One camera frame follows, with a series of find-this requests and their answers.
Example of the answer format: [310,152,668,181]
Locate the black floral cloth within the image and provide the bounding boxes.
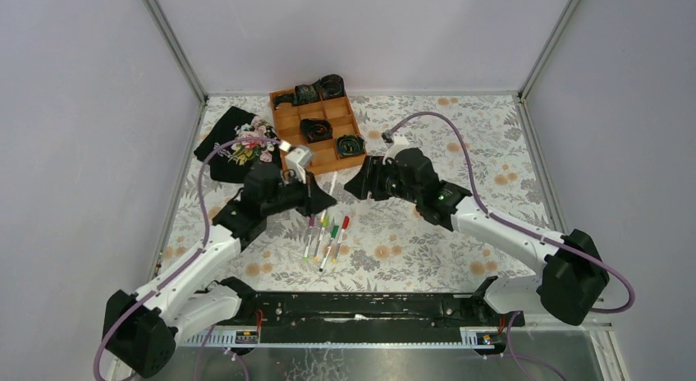
[194,107,282,184]

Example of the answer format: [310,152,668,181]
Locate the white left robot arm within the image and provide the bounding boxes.
[93,163,337,379]

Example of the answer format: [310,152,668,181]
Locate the rolled dark tie centre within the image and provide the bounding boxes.
[300,119,332,144]

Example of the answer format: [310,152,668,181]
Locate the dark tie back left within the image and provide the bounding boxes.
[272,84,320,109]

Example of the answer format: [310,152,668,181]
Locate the rolled dark tie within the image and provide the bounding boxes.
[300,119,332,144]
[335,134,365,159]
[318,74,346,100]

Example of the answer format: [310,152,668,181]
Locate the aluminium frame rail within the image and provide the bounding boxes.
[142,0,208,104]

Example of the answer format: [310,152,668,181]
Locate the floral patterned table cover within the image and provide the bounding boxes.
[158,93,558,294]

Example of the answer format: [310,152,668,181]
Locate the rolled dark tie right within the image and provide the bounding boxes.
[335,134,365,159]

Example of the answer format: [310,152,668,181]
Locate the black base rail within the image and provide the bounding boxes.
[218,278,525,355]

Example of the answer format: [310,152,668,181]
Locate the wooden compartment tray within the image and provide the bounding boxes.
[269,89,366,175]

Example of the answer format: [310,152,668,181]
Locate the rolled dark tie back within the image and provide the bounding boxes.
[318,74,346,100]

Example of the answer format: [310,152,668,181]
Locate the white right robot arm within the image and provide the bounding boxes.
[344,148,609,326]

